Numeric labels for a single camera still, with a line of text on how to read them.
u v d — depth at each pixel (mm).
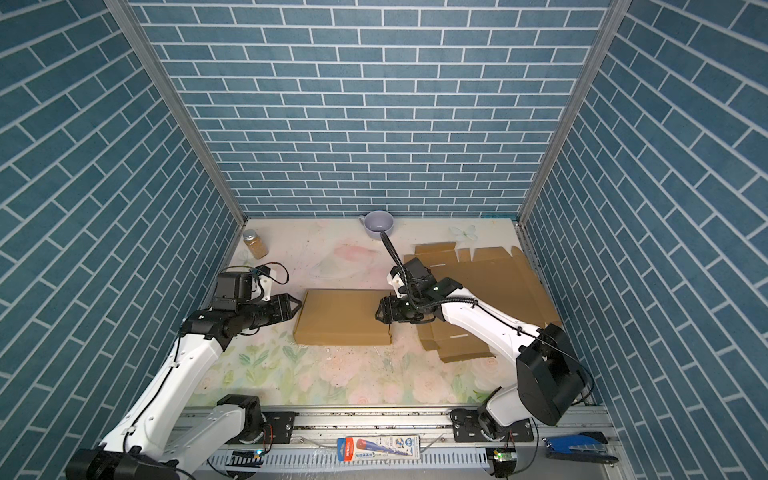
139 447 386
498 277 1053
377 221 1153
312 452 707
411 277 644
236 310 591
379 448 706
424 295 618
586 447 692
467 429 732
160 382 446
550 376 424
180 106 870
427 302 600
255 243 1031
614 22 722
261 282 651
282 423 748
